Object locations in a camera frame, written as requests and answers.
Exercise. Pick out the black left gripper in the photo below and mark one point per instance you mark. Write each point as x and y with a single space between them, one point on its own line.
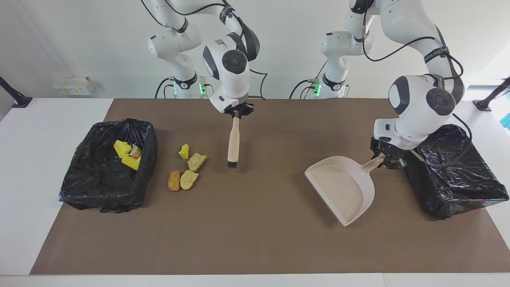
384 148

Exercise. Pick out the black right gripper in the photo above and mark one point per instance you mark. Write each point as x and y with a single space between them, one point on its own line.
238 107

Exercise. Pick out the beige brush with black bristles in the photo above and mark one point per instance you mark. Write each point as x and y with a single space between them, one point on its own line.
234 139

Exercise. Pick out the beige plastic dustpan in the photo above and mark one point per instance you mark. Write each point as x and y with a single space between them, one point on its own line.
338 187

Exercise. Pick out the pale fried dumpling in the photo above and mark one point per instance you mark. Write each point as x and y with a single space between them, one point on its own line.
196 162
136 151
188 179

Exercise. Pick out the small yellow green sponge piece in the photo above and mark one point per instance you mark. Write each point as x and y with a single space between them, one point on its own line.
183 152

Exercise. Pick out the brown fried nugget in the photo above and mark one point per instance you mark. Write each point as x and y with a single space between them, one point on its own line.
174 181

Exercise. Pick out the notched yellow sponge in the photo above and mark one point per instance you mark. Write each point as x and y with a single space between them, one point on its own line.
130 162

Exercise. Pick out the green topped yellow sponge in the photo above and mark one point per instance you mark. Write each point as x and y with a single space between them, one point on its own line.
121 148

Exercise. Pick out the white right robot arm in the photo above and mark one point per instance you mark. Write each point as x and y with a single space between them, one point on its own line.
231 83

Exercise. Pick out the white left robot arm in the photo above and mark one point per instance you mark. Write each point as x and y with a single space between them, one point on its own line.
418 115

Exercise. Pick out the bin lined with black bag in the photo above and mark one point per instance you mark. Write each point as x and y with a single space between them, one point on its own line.
458 187
99 183

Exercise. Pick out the blue object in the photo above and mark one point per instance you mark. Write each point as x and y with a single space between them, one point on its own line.
506 121

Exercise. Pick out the brown table mat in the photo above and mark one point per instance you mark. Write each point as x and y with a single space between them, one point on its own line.
239 247

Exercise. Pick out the white wall socket boxes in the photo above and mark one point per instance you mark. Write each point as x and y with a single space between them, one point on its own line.
73 85

